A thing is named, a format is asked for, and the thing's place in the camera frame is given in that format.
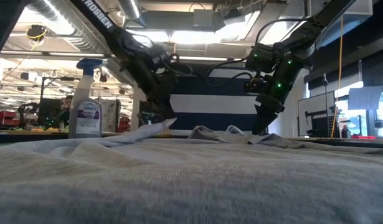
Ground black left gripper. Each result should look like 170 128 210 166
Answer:
121 49 179 121

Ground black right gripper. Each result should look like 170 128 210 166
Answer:
252 67 300 136

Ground grey knit shirt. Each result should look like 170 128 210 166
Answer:
0 117 383 224

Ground navy white striped laundry bin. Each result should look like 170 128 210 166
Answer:
171 63 267 133

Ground red object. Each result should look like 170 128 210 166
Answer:
118 115 131 133

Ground white board panel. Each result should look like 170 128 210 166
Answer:
297 91 336 138

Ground patterned board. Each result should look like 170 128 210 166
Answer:
100 98 122 133

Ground light wooden desk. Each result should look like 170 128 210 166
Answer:
0 129 192 139

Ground clear spray bottle blue trigger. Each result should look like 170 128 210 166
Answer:
68 58 108 139

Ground grey ceiling box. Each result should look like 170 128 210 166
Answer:
192 9 214 29

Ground person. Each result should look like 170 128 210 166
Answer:
55 95 74 129

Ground white paper sheet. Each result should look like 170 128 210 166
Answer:
348 85 383 111

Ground black monitor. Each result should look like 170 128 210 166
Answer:
38 98 63 127

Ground red storage box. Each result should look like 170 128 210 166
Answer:
0 111 16 126

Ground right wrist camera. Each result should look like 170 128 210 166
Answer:
243 76 267 94

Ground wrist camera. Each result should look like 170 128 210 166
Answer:
147 46 173 74
243 76 267 94

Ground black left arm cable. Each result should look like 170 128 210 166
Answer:
171 52 194 77

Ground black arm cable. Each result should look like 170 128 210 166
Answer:
171 52 194 77
205 17 308 88

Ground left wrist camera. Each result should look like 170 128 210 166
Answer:
147 46 173 74

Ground yellow hanging cord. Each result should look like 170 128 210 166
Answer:
330 17 344 138

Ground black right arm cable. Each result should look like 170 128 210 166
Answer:
205 17 308 88

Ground silver round ceiling duct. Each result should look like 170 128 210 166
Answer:
118 0 142 20

